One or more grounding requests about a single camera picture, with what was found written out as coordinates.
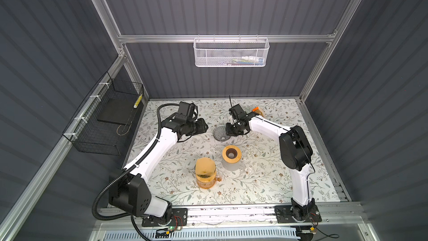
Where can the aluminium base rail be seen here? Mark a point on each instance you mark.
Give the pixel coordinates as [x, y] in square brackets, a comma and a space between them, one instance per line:
[332, 213]

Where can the black wire side basket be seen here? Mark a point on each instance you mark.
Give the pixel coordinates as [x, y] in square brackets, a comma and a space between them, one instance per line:
[106, 123]

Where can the white wire wall basket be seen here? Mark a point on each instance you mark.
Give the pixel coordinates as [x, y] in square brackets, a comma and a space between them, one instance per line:
[211, 52]

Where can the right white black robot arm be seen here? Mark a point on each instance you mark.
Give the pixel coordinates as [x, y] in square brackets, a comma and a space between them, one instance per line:
[295, 152]

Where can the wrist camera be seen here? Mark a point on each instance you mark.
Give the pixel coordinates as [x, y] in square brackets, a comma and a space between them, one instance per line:
[187, 112]
[237, 112]

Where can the grey glass dripper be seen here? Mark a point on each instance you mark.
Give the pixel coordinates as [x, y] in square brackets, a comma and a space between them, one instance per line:
[220, 134]

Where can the black foam pad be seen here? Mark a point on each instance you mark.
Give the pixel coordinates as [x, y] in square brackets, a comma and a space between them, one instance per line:
[117, 111]

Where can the yellow marker pen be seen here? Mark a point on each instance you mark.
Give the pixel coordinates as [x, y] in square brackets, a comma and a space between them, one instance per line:
[137, 102]

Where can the clear frosted glass dripper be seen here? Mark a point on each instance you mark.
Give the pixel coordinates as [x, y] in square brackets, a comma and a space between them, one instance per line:
[231, 166]

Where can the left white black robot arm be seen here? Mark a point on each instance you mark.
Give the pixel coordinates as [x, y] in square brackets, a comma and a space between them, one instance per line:
[131, 193]

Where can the tubes in white basket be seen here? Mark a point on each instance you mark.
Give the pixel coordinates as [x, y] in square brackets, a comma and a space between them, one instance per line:
[245, 61]

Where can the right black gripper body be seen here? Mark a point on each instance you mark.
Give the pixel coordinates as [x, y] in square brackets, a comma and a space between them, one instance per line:
[233, 129]

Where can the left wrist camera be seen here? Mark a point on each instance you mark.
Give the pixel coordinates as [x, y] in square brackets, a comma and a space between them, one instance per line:
[187, 112]

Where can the floral table mat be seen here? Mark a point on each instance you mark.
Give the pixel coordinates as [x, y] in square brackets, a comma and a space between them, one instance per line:
[262, 177]

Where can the orange coffee filter holder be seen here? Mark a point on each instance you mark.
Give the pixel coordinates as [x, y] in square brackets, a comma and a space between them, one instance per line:
[259, 111]

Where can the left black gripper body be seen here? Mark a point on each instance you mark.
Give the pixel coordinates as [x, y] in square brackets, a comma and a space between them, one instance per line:
[195, 127]

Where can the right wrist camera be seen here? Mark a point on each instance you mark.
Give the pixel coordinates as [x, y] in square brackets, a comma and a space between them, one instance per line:
[237, 112]

